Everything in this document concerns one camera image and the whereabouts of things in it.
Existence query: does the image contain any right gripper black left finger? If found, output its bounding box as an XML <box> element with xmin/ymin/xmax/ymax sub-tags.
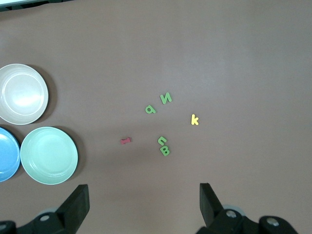
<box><xmin>0</xmin><ymin>184</ymin><xmax>90</xmax><ymax>234</ymax></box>

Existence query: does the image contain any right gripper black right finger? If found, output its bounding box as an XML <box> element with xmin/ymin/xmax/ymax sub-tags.
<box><xmin>196</xmin><ymin>182</ymin><xmax>300</xmax><ymax>234</ymax></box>

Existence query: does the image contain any green foam letter N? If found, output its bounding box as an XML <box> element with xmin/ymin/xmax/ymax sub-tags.
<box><xmin>159</xmin><ymin>92</ymin><xmax>173</xmax><ymax>105</ymax></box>

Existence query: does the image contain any light green plate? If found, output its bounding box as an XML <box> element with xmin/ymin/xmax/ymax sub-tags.
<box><xmin>20</xmin><ymin>126</ymin><xmax>79</xmax><ymax>185</ymax></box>

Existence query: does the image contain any blue plate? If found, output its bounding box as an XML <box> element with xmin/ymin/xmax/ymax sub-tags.
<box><xmin>0</xmin><ymin>127</ymin><xmax>21</xmax><ymax>183</ymax></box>

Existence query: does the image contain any beige plate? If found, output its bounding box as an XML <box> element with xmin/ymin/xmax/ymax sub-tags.
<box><xmin>0</xmin><ymin>63</ymin><xmax>49</xmax><ymax>126</ymax></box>

